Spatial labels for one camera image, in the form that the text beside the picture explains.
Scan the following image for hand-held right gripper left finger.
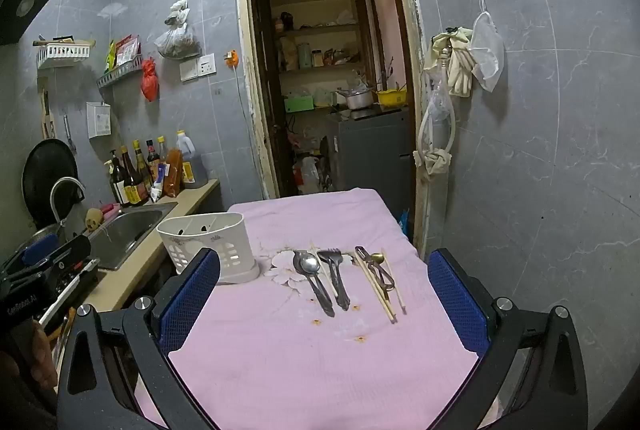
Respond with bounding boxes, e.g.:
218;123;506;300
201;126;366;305
56;248;221;430

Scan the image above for yellow-capped sauce bottle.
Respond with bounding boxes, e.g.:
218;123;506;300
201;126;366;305
131;140;152;201

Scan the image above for dark metal tongs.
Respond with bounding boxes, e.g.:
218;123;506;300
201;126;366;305
354;245;397;293

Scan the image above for beige kitchen counter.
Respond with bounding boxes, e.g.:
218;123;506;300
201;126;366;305
82;179;221;313

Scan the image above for beige knotted rag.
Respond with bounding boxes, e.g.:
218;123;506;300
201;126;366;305
413;148;453;176

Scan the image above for green box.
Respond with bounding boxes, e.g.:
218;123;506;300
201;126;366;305
284;95;315;113

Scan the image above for red-capped dark sauce bottle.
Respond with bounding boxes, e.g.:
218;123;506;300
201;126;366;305
145;139;161;176

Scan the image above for hanging wooden board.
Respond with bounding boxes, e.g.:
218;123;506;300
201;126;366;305
40;87;57;140

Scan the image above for hanging metal peeler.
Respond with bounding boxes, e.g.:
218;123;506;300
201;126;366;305
62;114;77;153

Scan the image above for worn cream door frame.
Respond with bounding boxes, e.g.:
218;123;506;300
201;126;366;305
234;0;436;261

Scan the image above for wooden shelf unit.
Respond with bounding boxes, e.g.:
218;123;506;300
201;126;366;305
267;0;373;111

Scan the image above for red seasoning packets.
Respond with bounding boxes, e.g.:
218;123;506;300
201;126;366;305
116;35;141;66

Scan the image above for curved metal faucet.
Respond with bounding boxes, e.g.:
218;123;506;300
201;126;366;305
50;176;87;226

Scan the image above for dark pump bottle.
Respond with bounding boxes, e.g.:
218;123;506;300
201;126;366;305
104;149;131;206

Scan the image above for black wok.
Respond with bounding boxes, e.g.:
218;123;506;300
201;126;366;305
21;138;86;231

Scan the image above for orange seasoning packet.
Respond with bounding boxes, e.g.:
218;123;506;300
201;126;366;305
164;149;184;198

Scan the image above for person's left forearm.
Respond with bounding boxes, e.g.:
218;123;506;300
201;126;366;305
0;350;51;418

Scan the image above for white power cable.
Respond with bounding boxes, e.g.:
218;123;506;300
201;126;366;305
230;65;252;138

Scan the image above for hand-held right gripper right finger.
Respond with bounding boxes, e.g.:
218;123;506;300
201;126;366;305
426;248;588;430

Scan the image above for oil jug with yellow cap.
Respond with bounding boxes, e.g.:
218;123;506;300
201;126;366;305
175;130;208;189

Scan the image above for white plastic utensil holder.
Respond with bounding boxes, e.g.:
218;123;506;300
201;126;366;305
157;212;261;285

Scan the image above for steel sink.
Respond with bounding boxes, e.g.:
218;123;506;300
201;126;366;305
75;202;178;271

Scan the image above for wooden chopstick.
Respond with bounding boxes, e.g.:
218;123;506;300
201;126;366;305
355;255;397;324
358;254;399;322

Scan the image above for gold long-handled spoon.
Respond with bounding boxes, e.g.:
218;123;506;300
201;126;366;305
371;248;407;315

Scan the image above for white wall box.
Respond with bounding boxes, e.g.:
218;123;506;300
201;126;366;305
86;102;112;140

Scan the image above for yellowish cloth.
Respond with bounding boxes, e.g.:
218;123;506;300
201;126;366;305
424;26;473;72

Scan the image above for red plastic bag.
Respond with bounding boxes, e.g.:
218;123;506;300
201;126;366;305
141;57;160;102

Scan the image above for grey wall shelf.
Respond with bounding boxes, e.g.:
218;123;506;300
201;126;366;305
96;55;143;89

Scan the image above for brown wooden door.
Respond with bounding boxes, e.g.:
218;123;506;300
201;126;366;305
252;0;287;198

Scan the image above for grey small fridge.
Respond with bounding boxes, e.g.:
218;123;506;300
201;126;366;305
327;106;416;221

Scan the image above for aluminium pot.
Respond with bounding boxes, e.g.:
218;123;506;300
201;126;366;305
336;87;376;112

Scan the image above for person's left hand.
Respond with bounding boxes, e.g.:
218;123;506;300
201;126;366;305
27;324;60;393

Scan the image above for cream rubber gloves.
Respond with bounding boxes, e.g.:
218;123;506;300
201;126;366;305
447;41;474;99

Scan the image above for dry twigs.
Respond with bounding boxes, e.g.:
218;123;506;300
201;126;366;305
352;57;396;93

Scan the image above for white basket wall shelf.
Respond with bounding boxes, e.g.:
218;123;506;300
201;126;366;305
34;41;94;70

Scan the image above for pink tablecloth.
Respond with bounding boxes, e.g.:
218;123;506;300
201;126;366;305
134;187;501;430

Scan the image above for metal fork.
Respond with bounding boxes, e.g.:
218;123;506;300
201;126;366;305
317;249;351;312

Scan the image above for white hose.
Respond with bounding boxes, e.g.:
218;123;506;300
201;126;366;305
417;55;457;161

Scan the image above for hanging clear plastic bag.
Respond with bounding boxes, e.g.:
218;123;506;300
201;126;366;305
470;10;506;93

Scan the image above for white plastic bag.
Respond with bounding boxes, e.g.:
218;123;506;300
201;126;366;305
292;155;321;196

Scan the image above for metal spoon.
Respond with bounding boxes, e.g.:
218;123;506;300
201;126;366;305
301;255;337;318
292;250;331;308

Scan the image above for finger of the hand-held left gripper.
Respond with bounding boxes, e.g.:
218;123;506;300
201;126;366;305
30;236;93;283
0;234;60;278

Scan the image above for white and blue packet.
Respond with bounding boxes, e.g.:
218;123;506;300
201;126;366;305
150;162;167;203

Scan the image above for clear bag of dried goods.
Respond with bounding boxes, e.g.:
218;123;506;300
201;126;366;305
154;0;202;60

